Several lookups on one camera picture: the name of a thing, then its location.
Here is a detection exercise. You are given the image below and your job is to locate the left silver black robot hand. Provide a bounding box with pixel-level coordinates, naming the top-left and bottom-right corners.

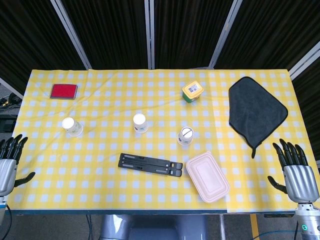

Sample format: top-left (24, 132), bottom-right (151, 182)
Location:
top-left (0, 134), bottom-right (36, 198)

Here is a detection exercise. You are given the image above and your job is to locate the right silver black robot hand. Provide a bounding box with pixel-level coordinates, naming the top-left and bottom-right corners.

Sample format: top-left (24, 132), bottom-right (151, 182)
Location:
top-left (267, 138), bottom-right (320, 204)

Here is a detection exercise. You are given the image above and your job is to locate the white paper cup green print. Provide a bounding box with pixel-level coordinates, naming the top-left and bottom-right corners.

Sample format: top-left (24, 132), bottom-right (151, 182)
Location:
top-left (61, 117), bottom-right (84, 138)

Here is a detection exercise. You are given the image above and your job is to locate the grey robot base column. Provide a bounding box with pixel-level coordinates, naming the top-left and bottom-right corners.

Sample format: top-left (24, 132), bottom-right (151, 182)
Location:
top-left (99, 214), bottom-right (209, 240)

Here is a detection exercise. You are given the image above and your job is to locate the white paper cup black line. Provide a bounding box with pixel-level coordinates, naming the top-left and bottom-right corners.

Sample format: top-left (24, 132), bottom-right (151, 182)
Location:
top-left (177, 126), bottom-right (195, 147)

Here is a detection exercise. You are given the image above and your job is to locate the white paper cup purple print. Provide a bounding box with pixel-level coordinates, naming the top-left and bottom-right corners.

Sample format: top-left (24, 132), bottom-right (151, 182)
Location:
top-left (132, 113), bottom-right (149, 134)

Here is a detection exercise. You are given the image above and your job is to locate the yellow floor tape strip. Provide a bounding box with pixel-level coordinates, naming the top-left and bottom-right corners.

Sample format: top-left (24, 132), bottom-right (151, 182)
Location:
top-left (250, 213), bottom-right (261, 240)

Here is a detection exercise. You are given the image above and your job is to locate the dark grey microfiber cloth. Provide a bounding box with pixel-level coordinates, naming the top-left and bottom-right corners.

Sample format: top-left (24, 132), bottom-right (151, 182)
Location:
top-left (228, 76), bottom-right (289, 159)

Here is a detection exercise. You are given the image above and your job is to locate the pink plastic lunch box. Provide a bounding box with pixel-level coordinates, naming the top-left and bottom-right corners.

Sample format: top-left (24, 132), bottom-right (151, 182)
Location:
top-left (185, 150), bottom-right (231, 204)

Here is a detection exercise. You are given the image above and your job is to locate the yellow lid green container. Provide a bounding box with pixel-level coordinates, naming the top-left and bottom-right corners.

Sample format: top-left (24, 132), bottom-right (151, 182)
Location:
top-left (181, 80), bottom-right (204, 103)

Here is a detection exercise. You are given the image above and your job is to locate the black folding laptop stand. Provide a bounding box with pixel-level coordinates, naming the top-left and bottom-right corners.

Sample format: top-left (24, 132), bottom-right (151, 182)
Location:
top-left (117, 152), bottom-right (184, 178)

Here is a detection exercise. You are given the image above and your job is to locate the yellow white checkered tablecloth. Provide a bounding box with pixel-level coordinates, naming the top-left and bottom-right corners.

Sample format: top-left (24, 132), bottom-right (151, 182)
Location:
top-left (6, 68), bottom-right (320, 214)

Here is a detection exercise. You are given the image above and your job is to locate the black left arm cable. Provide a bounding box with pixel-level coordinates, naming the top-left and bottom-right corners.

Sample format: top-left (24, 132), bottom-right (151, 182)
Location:
top-left (0, 203), bottom-right (13, 240)

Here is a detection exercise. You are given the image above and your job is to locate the blue floor cable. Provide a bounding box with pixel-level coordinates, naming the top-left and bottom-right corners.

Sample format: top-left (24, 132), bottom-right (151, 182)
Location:
top-left (252, 231), bottom-right (297, 240)

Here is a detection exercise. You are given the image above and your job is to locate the cable bundle on floor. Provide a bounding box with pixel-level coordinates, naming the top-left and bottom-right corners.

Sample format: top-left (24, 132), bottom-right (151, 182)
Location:
top-left (0, 92), bottom-right (22, 118)

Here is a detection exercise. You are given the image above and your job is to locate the silver aluminium frame bar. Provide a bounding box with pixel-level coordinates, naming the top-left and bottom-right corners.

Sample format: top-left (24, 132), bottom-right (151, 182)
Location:
top-left (288, 41), bottom-right (320, 80)
top-left (0, 76), bottom-right (25, 100)
top-left (144, 0), bottom-right (156, 70)
top-left (49, 0), bottom-right (93, 70)
top-left (207, 0), bottom-right (243, 69)

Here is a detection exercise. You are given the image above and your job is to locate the red square pad grey frame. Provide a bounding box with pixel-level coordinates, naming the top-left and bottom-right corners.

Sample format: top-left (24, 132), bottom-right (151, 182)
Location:
top-left (49, 83), bottom-right (79, 100)

